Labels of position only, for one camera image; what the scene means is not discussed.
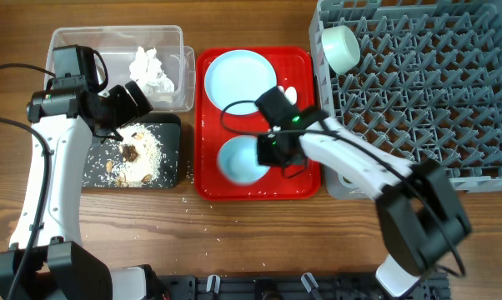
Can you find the grey dishwasher rack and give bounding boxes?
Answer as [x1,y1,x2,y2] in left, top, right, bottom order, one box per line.
[309,0,502,193]

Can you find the red serving tray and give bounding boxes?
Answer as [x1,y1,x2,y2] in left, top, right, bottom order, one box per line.
[194,47,321,202]

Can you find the clear plastic waste bin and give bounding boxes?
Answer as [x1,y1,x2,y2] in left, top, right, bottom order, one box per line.
[45,25,195,113]

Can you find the white tissue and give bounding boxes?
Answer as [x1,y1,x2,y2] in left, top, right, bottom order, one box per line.
[128,47,175,93]

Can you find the black food waste tray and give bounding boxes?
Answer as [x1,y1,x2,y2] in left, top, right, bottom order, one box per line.
[79,111,182,190]

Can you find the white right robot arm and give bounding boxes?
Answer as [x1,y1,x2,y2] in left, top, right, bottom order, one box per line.
[254,87,472,298]

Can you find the light blue bowl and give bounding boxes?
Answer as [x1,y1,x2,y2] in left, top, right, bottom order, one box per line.
[217,135,270,186]

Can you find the white plastic spoon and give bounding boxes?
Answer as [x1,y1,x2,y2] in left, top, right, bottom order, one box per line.
[284,87,298,105]

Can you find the mint green bowl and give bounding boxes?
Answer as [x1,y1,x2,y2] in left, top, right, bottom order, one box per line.
[321,25,360,74]

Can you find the rice and food scraps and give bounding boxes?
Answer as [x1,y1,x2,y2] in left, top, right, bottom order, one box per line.
[83,122,168,188]

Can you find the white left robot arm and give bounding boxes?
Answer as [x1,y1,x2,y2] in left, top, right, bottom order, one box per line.
[0,45,159,299]

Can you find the light blue plate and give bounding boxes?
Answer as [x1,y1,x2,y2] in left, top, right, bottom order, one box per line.
[204,49,277,116]

